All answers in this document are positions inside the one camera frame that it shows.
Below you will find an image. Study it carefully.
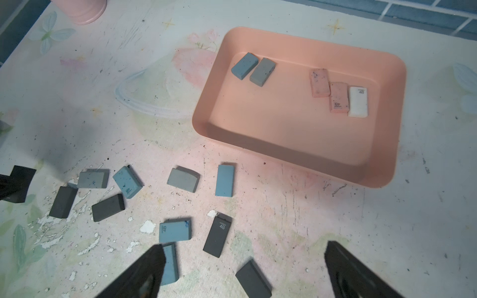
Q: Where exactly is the pink eraser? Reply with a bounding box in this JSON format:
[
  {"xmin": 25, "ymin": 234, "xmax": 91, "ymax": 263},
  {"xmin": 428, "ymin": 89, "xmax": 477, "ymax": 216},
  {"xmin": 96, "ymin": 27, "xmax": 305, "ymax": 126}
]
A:
[
  {"xmin": 309, "ymin": 68, "xmax": 330, "ymax": 98},
  {"xmin": 329, "ymin": 82, "xmax": 349, "ymax": 113}
]

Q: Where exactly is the pink metal pencil bucket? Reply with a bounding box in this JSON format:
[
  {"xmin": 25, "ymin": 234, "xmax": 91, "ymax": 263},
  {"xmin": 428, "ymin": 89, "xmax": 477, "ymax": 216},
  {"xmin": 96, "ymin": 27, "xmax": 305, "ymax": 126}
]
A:
[{"xmin": 51, "ymin": 0, "xmax": 108, "ymax": 25}]

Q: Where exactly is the grey-green eraser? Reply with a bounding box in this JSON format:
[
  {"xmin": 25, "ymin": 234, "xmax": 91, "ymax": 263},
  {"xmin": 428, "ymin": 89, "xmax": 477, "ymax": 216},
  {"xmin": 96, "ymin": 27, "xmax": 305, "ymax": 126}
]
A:
[{"xmin": 250, "ymin": 58, "xmax": 277, "ymax": 87}]

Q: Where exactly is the black eraser with print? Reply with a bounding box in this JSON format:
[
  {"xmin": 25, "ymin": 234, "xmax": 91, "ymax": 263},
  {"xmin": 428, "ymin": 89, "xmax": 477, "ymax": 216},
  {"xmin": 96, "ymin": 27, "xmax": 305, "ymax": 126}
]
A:
[{"xmin": 203, "ymin": 213, "xmax": 232, "ymax": 258}]

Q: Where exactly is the teal speckled eraser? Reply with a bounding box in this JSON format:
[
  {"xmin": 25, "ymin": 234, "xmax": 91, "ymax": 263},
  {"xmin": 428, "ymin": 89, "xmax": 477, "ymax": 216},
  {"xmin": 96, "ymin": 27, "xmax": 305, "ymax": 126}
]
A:
[{"xmin": 113, "ymin": 166, "xmax": 143, "ymax": 199}]

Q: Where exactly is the blue-grey eraser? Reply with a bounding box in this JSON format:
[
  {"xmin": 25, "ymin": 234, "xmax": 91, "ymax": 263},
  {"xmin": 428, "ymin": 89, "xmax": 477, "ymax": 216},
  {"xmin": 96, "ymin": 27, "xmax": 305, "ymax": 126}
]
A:
[{"xmin": 231, "ymin": 53, "xmax": 259, "ymax": 80}]

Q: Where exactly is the blue eraser with print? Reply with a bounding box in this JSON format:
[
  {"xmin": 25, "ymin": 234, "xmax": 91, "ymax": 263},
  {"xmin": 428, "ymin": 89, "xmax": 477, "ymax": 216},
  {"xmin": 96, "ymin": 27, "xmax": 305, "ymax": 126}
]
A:
[{"xmin": 159, "ymin": 219, "xmax": 192, "ymax": 243}]

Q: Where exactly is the pink storage tray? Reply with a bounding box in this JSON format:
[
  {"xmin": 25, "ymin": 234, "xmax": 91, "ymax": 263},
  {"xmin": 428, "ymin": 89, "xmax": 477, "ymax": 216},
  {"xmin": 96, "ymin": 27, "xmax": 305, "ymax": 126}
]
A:
[{"xmin": 192, "ymin": 27, "xmax": 406, "ymax": 188}]

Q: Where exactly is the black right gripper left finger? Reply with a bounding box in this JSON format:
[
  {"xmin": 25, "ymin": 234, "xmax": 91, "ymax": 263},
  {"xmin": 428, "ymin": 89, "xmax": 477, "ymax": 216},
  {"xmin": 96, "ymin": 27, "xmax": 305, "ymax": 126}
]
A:
[{"xmin": 96, "ymin": 244, "xmax": 166, "ymax": 298}]

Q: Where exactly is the light blue upright eraser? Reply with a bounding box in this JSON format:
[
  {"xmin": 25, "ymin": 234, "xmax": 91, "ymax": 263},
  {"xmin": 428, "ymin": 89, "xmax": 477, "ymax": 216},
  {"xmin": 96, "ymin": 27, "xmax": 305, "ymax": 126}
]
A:
[{"xmin": 215, "ymin": 165, "xmax": 235, "ymax": 197}]

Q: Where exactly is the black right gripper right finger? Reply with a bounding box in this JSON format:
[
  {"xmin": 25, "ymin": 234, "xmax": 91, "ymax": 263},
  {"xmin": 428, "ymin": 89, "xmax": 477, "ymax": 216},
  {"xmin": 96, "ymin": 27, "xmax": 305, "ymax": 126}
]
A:
[{"xmin": 324, "ymin": 241, "xmax": 402, "ymax": 298}]

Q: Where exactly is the grey eraser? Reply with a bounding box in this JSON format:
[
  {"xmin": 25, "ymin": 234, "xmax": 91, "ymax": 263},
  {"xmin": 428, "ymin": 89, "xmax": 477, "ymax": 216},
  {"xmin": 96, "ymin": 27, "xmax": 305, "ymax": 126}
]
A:
[{"xmin": 167, "ymin": 166, "xmax": 201, "ymax": 193}]

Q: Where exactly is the white eraser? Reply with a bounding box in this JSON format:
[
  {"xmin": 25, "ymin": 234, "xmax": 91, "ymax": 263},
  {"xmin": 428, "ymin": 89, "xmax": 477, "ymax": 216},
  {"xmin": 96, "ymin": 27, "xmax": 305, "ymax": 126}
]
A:
[{"xmin": 348, "ymin": 86, "xmax": 368, "ymax": 118}]

